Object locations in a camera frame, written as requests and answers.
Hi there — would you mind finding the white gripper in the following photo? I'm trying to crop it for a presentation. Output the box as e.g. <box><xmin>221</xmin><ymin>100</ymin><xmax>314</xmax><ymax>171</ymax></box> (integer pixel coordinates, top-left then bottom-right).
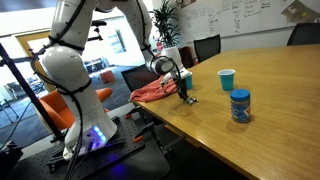
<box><xmin>160</xmin><ymin>68</ymin><xmax>191</xmax><ymax>102</ymax></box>

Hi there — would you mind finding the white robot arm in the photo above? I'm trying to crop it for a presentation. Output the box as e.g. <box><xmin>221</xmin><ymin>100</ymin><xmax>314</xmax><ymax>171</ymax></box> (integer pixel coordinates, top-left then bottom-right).
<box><xmin>42</xmin><ymin>0</ymin><xmax>190</xmax><ymax>160</ymax></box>

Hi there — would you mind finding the near blue plastic cup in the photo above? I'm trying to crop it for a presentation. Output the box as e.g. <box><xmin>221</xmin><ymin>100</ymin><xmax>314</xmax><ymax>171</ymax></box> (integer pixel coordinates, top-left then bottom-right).
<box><xmin>185</xmin><ymin>72</ymin><xmax>193</xmax><ymax>90</ymax></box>

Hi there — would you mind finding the blue plastic cup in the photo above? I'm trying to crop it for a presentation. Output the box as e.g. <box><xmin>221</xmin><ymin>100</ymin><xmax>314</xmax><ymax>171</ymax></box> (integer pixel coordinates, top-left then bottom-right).
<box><xmin>218</xmin><ymin>69</ymin><xmax>235</xmax><ymax>91</ymax></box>
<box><xmin>185</xmin><ymin>72</ymin><xmax>193</xmax><ymax>90</ymax></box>

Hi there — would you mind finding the far blue plastic cup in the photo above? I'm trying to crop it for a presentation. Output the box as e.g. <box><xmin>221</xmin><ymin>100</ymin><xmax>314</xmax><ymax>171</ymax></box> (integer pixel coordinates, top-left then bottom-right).
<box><xmin>218</xmin><ymin>69</ymin><xmax>235</xmax><ymax>91</ymax></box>

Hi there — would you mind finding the orange cloth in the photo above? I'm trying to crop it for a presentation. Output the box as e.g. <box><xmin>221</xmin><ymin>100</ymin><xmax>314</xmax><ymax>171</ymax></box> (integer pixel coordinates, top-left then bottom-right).
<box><xmin>130</xmin><ymin>76</ymin><xmax>177</xmax><ymax>103</ymax></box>

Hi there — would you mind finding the black office chair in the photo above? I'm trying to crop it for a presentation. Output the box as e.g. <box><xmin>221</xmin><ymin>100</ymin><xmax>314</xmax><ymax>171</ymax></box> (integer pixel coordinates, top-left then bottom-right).
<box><xmin>194</xmin><ymin>35</ymin><xmax>221</xmax><ymax>63</ymax></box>
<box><xmin>287</xmin><ymin>23</ymin><xmax>320</xmax><ymax>46</ymax></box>

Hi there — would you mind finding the black chair near cloth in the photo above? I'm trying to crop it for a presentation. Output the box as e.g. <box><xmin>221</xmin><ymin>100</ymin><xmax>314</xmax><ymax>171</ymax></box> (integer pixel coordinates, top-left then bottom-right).
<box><xmin>121</xmin><ymin>65</ymin><xmax>159</xmax><ymax>92</ymax></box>

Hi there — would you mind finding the potted green plant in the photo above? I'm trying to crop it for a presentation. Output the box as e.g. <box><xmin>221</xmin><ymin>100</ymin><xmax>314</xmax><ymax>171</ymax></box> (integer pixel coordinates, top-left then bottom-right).
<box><xmin>152</xmin><ymin>0</ymin><xmax>180</xmax><ymax>52</ymax></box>

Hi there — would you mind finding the blue lidded jar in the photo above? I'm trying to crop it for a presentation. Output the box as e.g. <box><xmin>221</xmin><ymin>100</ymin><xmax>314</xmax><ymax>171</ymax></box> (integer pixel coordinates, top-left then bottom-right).
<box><xmin>230</xmin><ymin>89</ymin><xmax>251</xmax><ymax>123</ymax></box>

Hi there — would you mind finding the orange clamp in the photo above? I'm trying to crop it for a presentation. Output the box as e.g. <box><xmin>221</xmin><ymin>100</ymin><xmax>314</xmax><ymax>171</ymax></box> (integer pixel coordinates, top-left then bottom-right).
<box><xmin>132</xmin><ymin>136</ymin><xmax>144</xmax><ymax>143</ymax></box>
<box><xmin>124</xmin><ymin>114</ymin><xmax>132</xmax><ymax>119</ymax></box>

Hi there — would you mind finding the orange armchair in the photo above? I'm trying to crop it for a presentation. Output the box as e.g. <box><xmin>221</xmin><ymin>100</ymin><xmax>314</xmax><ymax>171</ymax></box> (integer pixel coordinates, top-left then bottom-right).
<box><xmin>36</xmin><ymin>88</ymin><xmax>113</xmax><ymax>133</ymax></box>

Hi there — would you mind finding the black tripod stand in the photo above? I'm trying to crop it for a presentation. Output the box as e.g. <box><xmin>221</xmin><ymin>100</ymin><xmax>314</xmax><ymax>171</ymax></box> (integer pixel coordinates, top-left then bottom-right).
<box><xmin>0</xmin><ymin>43</ymin><xmax>68</xmax><ymax>143</ymax></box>

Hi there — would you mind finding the black mounting base plate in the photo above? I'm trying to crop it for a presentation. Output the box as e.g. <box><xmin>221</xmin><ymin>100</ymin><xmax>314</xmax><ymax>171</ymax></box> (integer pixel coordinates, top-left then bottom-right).
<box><xmin>3</xmin><ymin>115</ymin><xmax>170</xmax><ymax>180</ymax></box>

